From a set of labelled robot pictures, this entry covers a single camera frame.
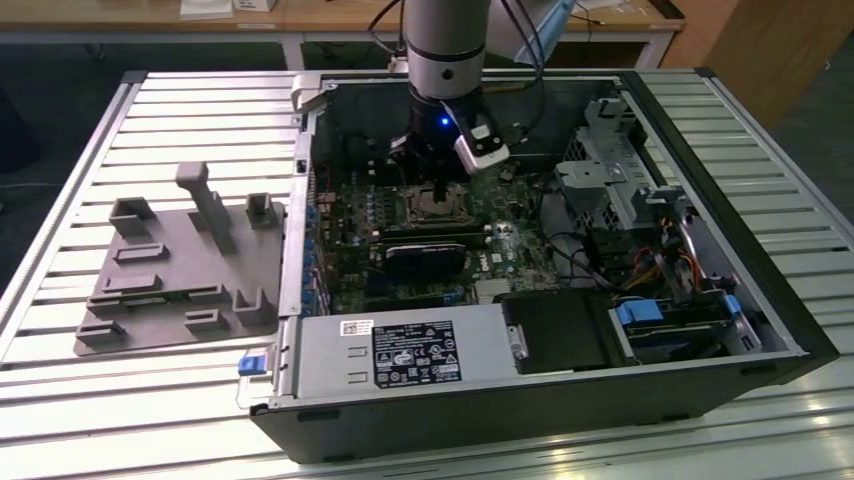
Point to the silver chipset heatsink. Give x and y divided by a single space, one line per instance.
493 290

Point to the black plastic shroud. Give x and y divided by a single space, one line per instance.
561 330

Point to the blue disk carrier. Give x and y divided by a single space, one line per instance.
637 312

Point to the CPU socket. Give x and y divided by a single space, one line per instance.
408 220

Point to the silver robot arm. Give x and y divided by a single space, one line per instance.
443 40

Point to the blue plastic clip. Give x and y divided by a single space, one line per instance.
731 307

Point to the green motherboard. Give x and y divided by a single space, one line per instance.
521 250

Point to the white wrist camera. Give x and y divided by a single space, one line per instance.
483 150

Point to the black graphics card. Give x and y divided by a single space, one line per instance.
427 260

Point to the white box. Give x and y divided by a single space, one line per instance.
254 5
207 10

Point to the black PC case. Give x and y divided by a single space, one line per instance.
467 425

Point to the silver metal drive cage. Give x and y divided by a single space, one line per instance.
601 175

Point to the silver coin battery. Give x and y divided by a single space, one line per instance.
505 173

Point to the wooden desk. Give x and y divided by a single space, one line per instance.
320 15

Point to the grey parts rack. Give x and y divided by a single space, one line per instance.
174 260

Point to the green RAM stick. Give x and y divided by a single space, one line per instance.
154 299

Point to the blue case latch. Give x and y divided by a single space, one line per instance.
250 365

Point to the wooden cabinet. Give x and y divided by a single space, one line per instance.
767 50

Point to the black flat object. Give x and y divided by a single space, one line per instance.
667 7

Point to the black RAM slot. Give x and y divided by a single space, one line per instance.
427 237
427 233
427 242
427 229

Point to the silver power supply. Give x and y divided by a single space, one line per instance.
334 360

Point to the silver topped CPU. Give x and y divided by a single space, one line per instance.
434 210

